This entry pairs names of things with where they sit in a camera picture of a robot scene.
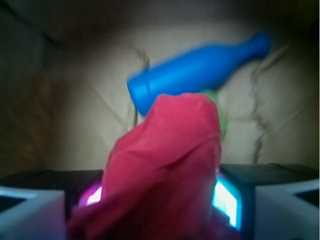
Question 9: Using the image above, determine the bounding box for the brown paper bag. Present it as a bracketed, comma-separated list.
[0, 0, 320, 176]

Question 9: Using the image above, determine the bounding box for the green plush toy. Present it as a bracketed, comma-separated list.
[202, 89, 228, 139]

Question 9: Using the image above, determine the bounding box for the blue plastic bottle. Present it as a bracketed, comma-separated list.
[127, 32, 272, 116]

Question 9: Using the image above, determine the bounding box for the gripper left finger pad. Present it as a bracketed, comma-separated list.
[0, 170, 103, 240]

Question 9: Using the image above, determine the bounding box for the red paper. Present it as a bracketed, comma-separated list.
[67, 93, 241, 240]

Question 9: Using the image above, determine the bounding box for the gripper right finger pad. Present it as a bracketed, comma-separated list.
[212, 163, 320, 240]

